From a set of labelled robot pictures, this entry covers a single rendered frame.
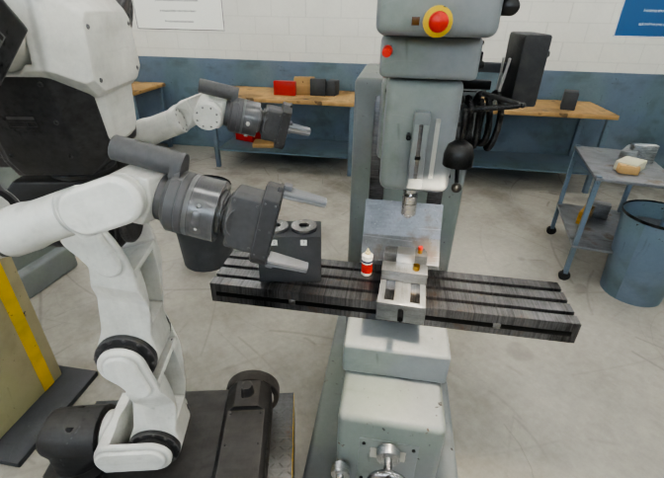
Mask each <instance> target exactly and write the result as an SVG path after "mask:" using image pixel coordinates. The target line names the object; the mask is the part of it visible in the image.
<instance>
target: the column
mask: <svg viewBox="0 0 664 478"><path fill-rule="evenodd" d="M382 80H383V77H382V76H381V75H380V74H379V64H375V63H369V64H367V66H366V67H365V68H364V70H363V71H362V73H361V74H360V75H359V77H358V78H357V80H356V82H355V104H354V128H353V152H352V176H351V199H350V223H349V247H348V262H356V263H359V262H360V260H361V252H362V243H363V233H364V222H365V211H366V199H383V200H395V201H402V197H403V193H404V192H403V190H394V189H386V188H384V187H383V186H382V185H381V184H380V182H379V173H378V170H380V158H378V157H377V154H376V151H377V137H378V123H379V109H380V95H381V83H382ZM463 90H476V89H463ZM476 91H477V92H478V91H481V90H476ZM477 92H476V93H477ZM476 93H475V92H463V93H462V95H463V96H464V97H465V96H467V95H470V96H471V97H472V99H473V98H474V96H475V94H476ZM465 173H466V170H459V178H458V183H459V184H461V191H460V192H459V193H454V192H453V191H452V189H451V187H452V184H454V183H455V169H451V170H450V175H451V177H450V178H449V182H448V186H447V188H446V189H445V190H444V191H442V192H440V193H433V192H427V193H426V192H420V191H419V192H418V193H417V195H418V198H417V202H420V203H432V204H443V205H444V207H443V217H442V228H441V238H440V257H439V271H445V272H447V271H448V268H449V262H450V257H451V252H452V246H453V242H454V236H455V231H456V226H457V216H458V211H459V205H460V200H461V194H462V189H463V184H464V178H465Z"/></svg>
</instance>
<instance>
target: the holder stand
mask: <svg viewBox="0 0 664 478"><path fill-rule="evenodd" d="M271 251H272V252H276V253H279V254H282V255H286V256H289V257H292V258H295V259H298V260H302V261H305V262H308V269H307V272H306V273H300V272H295V271H290V270H284V269H279V268H274V267H272V268H271V269H270V268H266V267H265V266H263V265H260V264H259V276H260V281H321V221H312V220H309V219H300V220H297V221H284V220H281V219H278V221H277V225H276V229H275V233H274V237H273V241H272V246H271V249H270V252H271Z"/></svg>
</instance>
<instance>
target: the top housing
mask: <svg viewBox="0 0 664 478"><path fill-rule="evenodd" d="M503 2H504V0H377V8H376V29H377V31H378V32H379V33H380V34H381V35H384V36H409V37H429V35H427V34H426V32H425V31H424V28H423V19H424V16H425V14H426V12H427V11H428V10H429V9H430V8H432V7H434V6H438V5H443V6H446V7H447V8H449V9H450V11H451V12H452V14H453V24H452V27H451V29H450V30H449V31H448V32H447V33H446V34H445V35H444V36H443V37H446V38H484V39H486V38H490V37H492V36H494V35H495V34H496V32H497V30H498V28H499V23H500V17H501V12H502V7H503ZM412 17H420V22H419V26H411V24H412Z"/></svg>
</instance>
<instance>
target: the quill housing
mask: <svg viewBox="0 0 664 478"><path fill-rule="evenodd" d="M385 93H386V94H385V107H384V120H383V133H382V146H381V158H380V170H378V173H379V182H380V184H381V185H382V186H383V187H384V188H386V189H394V190H406V191H420V192H433V193H440V192H442V191H444V190H445V189H446V188H447V186H448V182H449V178H450V177H451V175H450V170H451V169H450V168H447V167H445V166H444V165H443V164H442V163H443V156H444V152H445V150H446V148H447V146H448V144H449V143H450V142H452V141H454V140H456V134H457V123H458V117H459V114H460V111H461V99H462V93H463V84H462V82H461V81H460V80H439V79H414V78H389V77H388V80H387V85H386V89H385ZM416 110H419V111H430V113H431V119H430V125H429V132H428V140H427V148H426V155H425V163H424V170H423V178H422V187H421V190H415V189H407V175H408V166H409V157H410V148H411V139H412V130H413V121H414V113H415V111H416ZM407 132H410V134H411V139H410V140H406V134H407Z"/></svg>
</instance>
